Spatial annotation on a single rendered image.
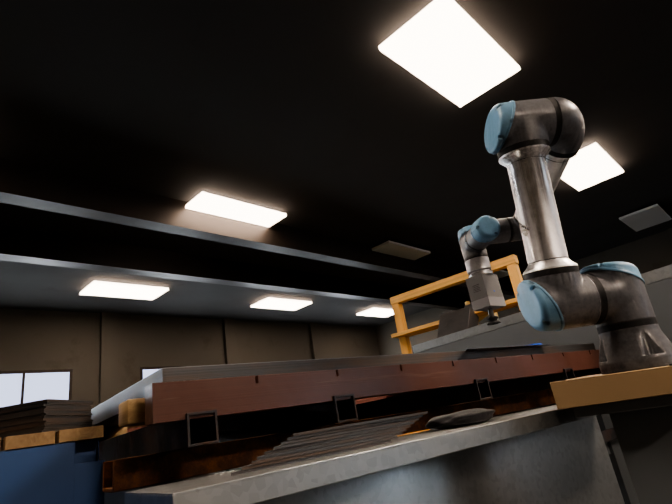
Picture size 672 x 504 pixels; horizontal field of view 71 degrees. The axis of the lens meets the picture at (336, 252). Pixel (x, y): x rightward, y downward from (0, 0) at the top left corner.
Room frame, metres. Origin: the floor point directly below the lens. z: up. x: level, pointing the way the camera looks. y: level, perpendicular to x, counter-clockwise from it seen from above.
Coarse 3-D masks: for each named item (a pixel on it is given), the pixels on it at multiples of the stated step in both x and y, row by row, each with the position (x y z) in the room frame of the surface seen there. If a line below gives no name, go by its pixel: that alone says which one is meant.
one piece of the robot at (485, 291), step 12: (468, 276) 1.45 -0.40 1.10; (480, 276) 1.40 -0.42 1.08; (492, 276) 1.43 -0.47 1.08; (468, 288) 1.44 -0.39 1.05; (480, 288) 1.41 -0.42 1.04; (492, 288) 1.42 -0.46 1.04; (480, 300) 1.41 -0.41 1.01; (492, 300) 1.40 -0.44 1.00; (504, 300) 1.44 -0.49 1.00; (492, 312) 1.43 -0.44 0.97
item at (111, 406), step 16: (448, 352) 1.26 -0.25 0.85; (464, 352) 1.30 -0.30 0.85; (480, 352) 1.35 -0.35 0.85; (496, 352) 1.39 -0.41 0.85; (512, 352) 1.44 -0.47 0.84; (528, 352) 1.50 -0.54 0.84; (544, 352) 1.56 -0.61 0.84; (176, 368) 0.80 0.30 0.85; (192, 368) 0.82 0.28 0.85; (208, 368) 0.84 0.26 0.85; (224, 368) 0.86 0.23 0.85; (240, 368) 0.88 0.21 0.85; (256, 368) 0.90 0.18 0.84; (272, 368) 0.92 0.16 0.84; (288, 368) 0.94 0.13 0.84; (304, 368) 0.97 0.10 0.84; (320, 368) 0.99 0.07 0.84; (336, 368) 1.02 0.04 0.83; (144, 384) 0.87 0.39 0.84; (112, 400) 1.05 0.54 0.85; (96, 416) 1.18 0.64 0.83; (112, 416) 1.06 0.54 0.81
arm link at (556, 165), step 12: (564, 108) 0.92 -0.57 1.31; (576, 108) 0.93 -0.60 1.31; (564, 120) 0.93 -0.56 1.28; (576, 120) 0.94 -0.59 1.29; (564, 132) 0.95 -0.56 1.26; (576, 132) 0.96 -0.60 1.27; (564, 144) 0.99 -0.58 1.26; (576, 144) 1.00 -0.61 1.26; (552, 156) 1.04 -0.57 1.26; (564, 156) 1.03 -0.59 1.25; (552, 168) 1.08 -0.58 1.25; (564, 168) 1.09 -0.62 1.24; (552, 180) 1.12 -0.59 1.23; (516, 216) 1.29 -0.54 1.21; (516, 228) 1.31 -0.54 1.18; (516, 240) 1.35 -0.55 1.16
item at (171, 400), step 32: (576, 352) 1.60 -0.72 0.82; (160, 384) 0.74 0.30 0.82; (192, 384) 0.77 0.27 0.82; (224, 384) 0.81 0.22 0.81; (256, 384) 0.85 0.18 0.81; (288, 384) 0.89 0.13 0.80; (320, 384) 0.94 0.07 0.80; (352, 384) 0.99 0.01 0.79; (384, 384) 1.04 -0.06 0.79; (416, 384) 1.10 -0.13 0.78; (448, 384) 1.17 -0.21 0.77; (160, 416) 0.74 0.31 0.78; (192, 416) 0.77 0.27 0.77
